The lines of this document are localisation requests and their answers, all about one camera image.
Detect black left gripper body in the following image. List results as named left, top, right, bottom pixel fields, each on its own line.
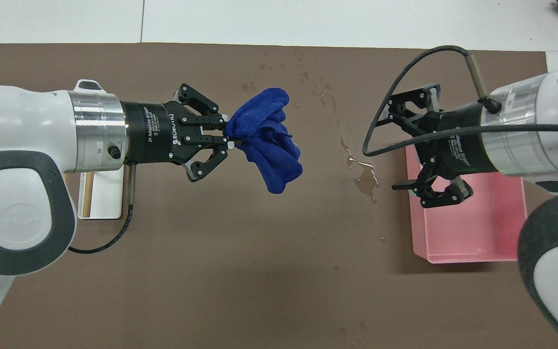
left=120, top=99, right=202, bottom=165

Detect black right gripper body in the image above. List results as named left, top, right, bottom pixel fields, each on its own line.
left=417, top=104, right=498, bottom=175

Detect blue towel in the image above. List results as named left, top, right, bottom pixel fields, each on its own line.
left=223, top=87, right=304, bottom=194

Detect spilled water puddle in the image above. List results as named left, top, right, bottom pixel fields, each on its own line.
left=340, top=135, right=380, bottom=202

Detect pink plastic bin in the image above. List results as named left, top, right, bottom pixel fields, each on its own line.
left=405, top=145, right=527, bottom=265

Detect white rectangular tray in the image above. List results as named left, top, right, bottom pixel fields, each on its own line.
left=77, top=166, right=124, bottom=220

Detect wooden dowel stick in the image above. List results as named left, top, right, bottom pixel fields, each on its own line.
left=82, top=171, right=93, bottom=218

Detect brown table mat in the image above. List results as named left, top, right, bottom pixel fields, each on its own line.
left=0, top=43, right=558, bottom=349

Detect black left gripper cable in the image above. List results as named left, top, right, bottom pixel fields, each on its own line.
left=68, top=162, right=137, bottom=255

